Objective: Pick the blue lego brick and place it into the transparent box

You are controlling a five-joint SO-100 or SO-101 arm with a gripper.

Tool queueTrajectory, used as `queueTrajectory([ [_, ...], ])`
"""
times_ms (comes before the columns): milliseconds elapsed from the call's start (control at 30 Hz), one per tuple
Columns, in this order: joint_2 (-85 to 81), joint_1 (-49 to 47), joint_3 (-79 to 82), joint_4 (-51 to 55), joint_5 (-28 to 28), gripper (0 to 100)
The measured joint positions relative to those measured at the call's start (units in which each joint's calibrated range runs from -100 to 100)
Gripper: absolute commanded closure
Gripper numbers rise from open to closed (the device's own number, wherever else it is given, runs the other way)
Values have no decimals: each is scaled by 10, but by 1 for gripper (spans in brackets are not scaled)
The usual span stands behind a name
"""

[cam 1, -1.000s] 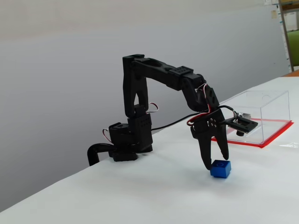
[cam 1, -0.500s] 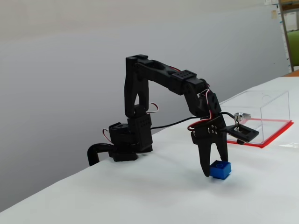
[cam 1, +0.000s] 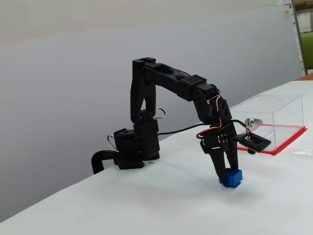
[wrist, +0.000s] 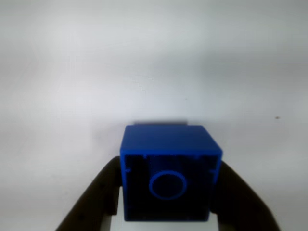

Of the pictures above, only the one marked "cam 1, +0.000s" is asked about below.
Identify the grey metal shelf post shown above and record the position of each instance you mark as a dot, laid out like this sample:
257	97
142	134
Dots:
299	36

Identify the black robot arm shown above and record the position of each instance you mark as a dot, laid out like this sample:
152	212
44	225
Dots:
171	80

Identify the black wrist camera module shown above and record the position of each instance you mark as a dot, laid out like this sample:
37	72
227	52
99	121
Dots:
259	143

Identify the black table clamp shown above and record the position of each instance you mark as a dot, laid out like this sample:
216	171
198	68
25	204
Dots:
96	159

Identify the transparent plastic box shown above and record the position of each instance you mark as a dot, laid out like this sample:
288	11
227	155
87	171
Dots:
288	110

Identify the white table cover sheet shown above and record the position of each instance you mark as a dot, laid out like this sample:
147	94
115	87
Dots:
146	208

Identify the green panel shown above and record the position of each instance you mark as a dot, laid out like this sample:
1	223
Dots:
308	51

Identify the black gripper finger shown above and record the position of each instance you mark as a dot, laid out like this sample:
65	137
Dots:
218	166
233	156

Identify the blue lego brick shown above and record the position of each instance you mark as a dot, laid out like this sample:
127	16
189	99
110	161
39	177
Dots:
234	178

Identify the silver metal box lock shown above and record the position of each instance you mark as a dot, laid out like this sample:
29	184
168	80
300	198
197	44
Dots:
252	122

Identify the red tape frame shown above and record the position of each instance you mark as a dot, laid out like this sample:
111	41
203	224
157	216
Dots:
293	135

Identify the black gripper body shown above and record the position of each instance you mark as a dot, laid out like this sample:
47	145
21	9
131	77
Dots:
221	150

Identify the brown wooden table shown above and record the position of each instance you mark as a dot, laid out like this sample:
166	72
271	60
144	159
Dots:
305	76

